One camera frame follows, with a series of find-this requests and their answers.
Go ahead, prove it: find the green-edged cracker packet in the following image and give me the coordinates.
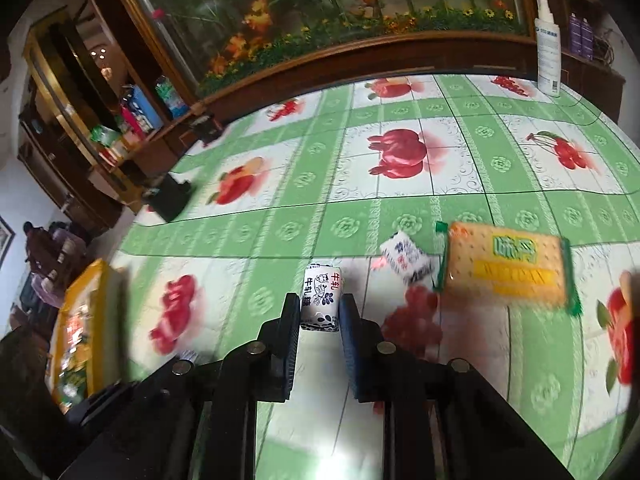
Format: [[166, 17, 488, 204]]
[[434, 220, 582, 317]]

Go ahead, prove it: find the blue box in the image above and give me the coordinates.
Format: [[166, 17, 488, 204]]
[[127, 85, 163, 131]]

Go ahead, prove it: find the small black container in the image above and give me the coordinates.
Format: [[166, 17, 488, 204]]
[[192, 112, 223, 146]]

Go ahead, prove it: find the white spray bottle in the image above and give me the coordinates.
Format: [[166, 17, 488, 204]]
[[534, 0, 563, 97]]

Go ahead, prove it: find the wooden shelf unit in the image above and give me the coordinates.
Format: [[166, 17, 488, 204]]
[[20, 5, 201, 231]]

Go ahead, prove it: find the green packet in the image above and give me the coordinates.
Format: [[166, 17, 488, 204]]
[[90, 126, 121, 148]]

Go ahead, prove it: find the framed wall picture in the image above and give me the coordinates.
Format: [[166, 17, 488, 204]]
[[0, 215, 16, 268]]

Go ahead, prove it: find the flower display glass cabinet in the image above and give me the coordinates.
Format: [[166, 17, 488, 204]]
[[102, 0, 538, 96]]

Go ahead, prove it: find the white milk candy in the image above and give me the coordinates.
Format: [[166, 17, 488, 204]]
[[379, 230, 435, 286], [300, 260, 343, 333]]

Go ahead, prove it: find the orange-rimmed white tray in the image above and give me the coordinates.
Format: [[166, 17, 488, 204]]
[[47, 259, 128, 408]]

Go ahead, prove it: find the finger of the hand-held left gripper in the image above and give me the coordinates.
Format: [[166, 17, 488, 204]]
[[60, 292, 302, 480], [339, 294, 576, 480]]

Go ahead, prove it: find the green and blue bag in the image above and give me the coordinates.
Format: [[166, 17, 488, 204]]
[[155, 76, 188, 117]]

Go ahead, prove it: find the green fruit-print tablecloth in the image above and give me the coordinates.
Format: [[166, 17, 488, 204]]
[[107, 74, 640, 480]]

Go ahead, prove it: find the black round pot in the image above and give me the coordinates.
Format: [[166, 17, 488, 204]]
[[147, 172, 193, 223]]

